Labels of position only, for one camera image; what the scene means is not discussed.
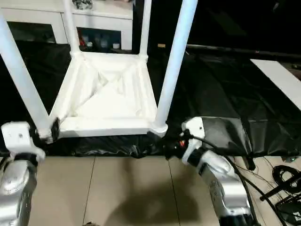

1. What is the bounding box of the white plastic table top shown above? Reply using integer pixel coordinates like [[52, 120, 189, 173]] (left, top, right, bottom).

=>
[[49, 51, 169, 138]]

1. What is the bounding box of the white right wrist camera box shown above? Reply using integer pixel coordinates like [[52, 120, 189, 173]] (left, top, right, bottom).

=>
[[181, 117, 206, 163]]

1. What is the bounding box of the black floor stand leg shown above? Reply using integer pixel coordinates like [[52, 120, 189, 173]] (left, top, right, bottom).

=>
[[258, 165, 301, 225]]

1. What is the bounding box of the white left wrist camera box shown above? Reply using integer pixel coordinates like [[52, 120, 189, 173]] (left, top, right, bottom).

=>
[[1, 121, 47, 163]]

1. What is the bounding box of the thin black floor cable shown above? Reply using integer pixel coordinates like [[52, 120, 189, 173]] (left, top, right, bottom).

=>
[[234, 158, 283, 190]]

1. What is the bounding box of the dark low shelf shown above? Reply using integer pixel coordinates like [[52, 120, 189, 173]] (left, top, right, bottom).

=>
[[186, 44, 301, 60]]

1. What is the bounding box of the white flat panel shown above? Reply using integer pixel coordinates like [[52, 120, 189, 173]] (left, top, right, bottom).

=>
[[249, 59, 301, 112]]

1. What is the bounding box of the white cabinet with glass doors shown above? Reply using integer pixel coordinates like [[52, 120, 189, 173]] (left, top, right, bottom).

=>
[[0, 0, 135, 51]]

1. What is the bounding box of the white plastic table leg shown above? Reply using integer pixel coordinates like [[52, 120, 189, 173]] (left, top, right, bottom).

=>
[[152, 0, 198, 133], [139, 0, 152, 60], [0, 14, 53, 141], [63, 0, 82, 58]]

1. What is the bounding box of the black work mat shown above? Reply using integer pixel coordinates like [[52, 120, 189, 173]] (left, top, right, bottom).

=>
[[0, 40, 301, 159]]

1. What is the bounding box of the shiny ornament on cabinet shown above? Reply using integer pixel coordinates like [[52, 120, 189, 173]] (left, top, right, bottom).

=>
[[73, 0, 94, 10]]

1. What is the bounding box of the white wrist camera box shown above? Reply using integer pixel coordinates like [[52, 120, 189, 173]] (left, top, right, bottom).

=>
[[1, 121, 47, 163], [181, 117, 206, 163]]

